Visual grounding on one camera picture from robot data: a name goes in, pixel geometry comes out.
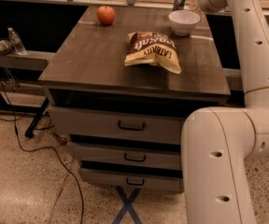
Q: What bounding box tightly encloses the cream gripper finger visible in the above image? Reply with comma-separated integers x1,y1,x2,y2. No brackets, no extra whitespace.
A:
189,0,202,13

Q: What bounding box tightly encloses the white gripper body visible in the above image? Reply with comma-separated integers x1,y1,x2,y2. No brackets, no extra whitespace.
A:
198,0,217,14

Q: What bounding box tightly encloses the white ceramic bowl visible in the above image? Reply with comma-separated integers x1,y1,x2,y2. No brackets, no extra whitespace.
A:
168,10,201,35

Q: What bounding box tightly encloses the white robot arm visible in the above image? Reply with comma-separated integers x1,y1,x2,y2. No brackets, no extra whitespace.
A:
181,0,269,224

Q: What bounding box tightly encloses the brown yellow chip bag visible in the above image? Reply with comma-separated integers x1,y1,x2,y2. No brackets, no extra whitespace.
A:
124,32,181,74

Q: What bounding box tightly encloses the red apple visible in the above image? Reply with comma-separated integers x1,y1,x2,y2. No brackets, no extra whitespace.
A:
96,6,115,25

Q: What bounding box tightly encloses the grey drawer cabinet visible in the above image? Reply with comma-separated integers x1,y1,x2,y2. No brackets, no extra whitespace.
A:
37,5,232,194

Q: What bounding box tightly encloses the top grey drawer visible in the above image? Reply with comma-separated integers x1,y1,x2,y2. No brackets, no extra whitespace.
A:
49,106,182,145

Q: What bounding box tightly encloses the grey drawer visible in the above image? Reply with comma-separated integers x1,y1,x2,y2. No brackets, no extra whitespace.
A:
49,106,182,145
67,142,181,170
78,168,184,193

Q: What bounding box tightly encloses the grey side bench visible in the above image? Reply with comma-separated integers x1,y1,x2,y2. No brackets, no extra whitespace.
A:
0,50,54,71

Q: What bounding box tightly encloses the middle grey drawer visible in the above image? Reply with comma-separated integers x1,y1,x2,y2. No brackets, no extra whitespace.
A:
67,142,181,170

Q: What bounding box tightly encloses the clear plastic water bottle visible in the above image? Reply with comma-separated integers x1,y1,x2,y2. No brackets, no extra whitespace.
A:
7,27,26,55

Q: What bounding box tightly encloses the bottom grey drawer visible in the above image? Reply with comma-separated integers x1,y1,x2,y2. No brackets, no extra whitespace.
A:
78,168,184,193

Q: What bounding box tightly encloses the black floor cable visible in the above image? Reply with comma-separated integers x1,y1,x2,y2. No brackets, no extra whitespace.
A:
0,45,85,224

